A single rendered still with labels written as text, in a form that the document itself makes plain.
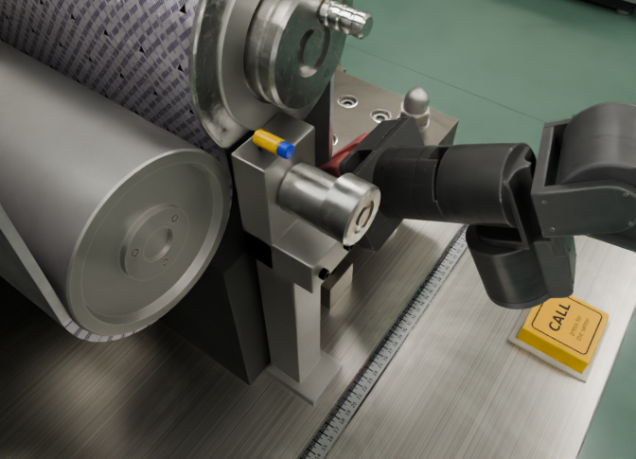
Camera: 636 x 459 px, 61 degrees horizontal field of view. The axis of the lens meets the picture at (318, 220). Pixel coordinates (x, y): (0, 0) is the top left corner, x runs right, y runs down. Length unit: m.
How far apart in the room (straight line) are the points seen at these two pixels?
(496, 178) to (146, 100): 0.22
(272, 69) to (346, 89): 0.37
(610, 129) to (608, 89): 2.33
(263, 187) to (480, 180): 0.14
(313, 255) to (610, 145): 0.19
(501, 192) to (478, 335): 0.28
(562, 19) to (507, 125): 0.92
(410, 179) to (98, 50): 0.22
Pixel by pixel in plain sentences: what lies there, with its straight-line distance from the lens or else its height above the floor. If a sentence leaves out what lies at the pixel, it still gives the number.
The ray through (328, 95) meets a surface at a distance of 0.42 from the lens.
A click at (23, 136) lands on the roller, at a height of 1.23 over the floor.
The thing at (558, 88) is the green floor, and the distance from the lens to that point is 2.61.
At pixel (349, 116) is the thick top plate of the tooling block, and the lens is 0.62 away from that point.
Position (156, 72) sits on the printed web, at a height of 1.24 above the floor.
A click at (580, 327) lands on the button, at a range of 0.63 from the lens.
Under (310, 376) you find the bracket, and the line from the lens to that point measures 0.56.
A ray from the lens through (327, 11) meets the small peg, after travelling 0.31.
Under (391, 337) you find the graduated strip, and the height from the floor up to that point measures 0.90.
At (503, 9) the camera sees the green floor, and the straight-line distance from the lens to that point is 3.09.
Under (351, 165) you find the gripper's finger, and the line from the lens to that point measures 0.43.
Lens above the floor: 1.42
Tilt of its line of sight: 50 degrees down
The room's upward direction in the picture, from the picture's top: straight up
